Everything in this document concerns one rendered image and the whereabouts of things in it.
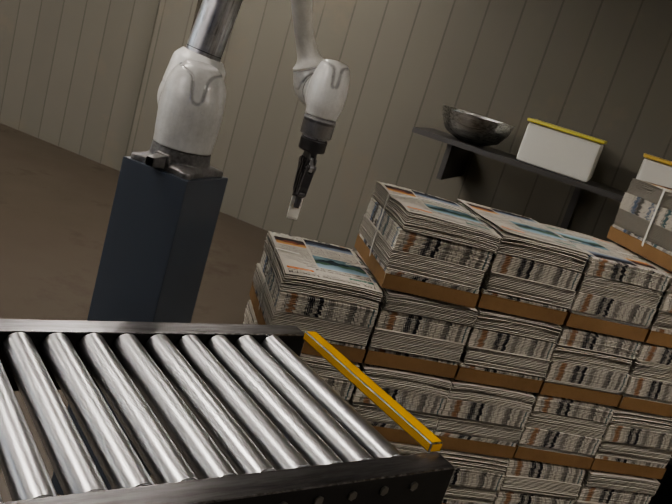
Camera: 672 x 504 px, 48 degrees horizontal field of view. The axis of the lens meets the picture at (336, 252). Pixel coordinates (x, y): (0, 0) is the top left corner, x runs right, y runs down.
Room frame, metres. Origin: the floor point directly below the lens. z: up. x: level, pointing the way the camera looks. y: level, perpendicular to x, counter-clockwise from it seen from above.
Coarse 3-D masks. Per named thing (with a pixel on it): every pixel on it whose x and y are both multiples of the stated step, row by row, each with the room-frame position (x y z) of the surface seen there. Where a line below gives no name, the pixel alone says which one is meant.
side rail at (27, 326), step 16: (0, 320) 1.20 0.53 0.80; (16, 320) 1.21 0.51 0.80; (32, 320) 1.23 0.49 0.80; (48, 320) 1.25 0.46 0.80; (64, 320) 1.27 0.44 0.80; (80, 320) 1.29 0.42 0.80; (0, 336) 1.16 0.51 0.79; (32, 336) 1.19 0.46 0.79; (80, 336) 1.25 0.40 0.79; (112, 336) 1.28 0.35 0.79; (144, 336) 1.32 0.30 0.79; (176, 336) 1.36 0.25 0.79; (208, 336) 1.41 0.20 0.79; (240, 336) 1.46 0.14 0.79; (256, 336) 1.48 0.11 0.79; (288, 336) 1.53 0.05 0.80; (0, 352) 1.16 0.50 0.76; (48, 368) 1.22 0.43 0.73; (16, 384) 1.19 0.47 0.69; (96, 384) 1.28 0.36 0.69
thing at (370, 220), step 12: (384, 192) 2.22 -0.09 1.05; (396, 192) 2.22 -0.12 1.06; (408, 192) 2.27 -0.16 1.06; (420, 192) 2.35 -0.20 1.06; (372, 204) 2.29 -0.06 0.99; (384, 204) 2.19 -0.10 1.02; (456, 204) 2.34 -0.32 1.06; (372, 216) 2.25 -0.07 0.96; (360, 228) 2.32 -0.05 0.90; (372, 228) 2.20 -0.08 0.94
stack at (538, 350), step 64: (320, 256) 2.12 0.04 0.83; (256, 320) 2.08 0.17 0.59; (320, 320) 1.92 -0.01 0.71; (384, 320) 1.99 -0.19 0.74; (448, 320) 2.04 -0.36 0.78; (512, 320) 2.10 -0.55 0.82; (384, 384) 2.00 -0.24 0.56; (448, 384) 2.06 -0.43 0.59; (576, 384) 2.19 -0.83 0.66; (576, 448) 2.22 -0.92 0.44
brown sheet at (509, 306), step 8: (480, 296) 2.07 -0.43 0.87; (488, 296) 2.07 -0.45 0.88; (496, 296) 2.08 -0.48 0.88; (480, 304) 2.07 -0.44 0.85; (488, 304) 2.07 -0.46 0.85; (496, 304) 2.08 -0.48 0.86; (504, 304) 2.09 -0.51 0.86; (512, 304) 2.09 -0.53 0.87; (520, 304) 2.10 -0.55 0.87; (528, 304) 2.11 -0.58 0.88; (504, 312) 2.09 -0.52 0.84; (512, 312) 2.10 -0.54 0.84; (520, 312) 2.10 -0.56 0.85; (528, 312) 2.11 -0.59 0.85; (536, 312) 2.12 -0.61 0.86; (544, 312) 2.12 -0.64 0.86; (552, 312) 2.13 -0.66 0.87; (560, 312) 2.14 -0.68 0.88; (544, 320) 2.13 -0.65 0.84; (552, 320) 2.14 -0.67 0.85; (560, 320) 2.14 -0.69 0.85
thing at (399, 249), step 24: (408, 216) 1.97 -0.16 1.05; (432, 216) 1.99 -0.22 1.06; (456, 216) 2.12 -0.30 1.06; (384, 240) 2.06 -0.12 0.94; (408, 240) 1.98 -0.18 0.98; (432, 240) 2.00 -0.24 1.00; (456, 240) 2.01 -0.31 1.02; (480, 240) 2.03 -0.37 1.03; (384, 264) 2.00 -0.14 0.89; (408, 264) 1.99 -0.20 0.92; (432, 264) 2.00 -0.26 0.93; (456, 264) 2.02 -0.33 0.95; (480, 264) 2.04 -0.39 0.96; (456, 288) 2.03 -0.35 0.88
